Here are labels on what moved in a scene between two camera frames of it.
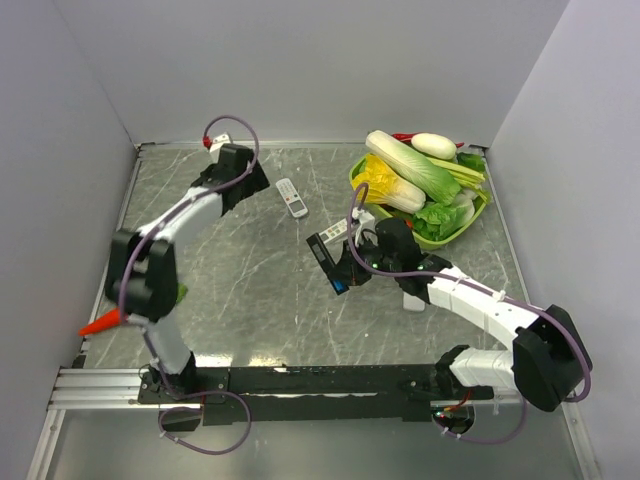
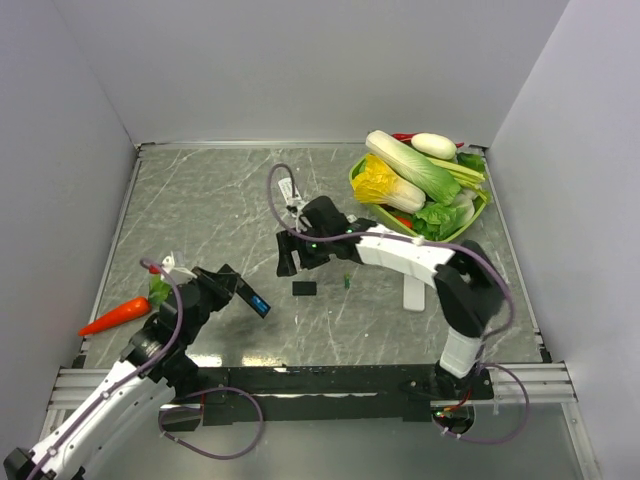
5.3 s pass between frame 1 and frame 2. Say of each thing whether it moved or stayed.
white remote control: stayed
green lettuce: stayed
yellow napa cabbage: stayed
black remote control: moved
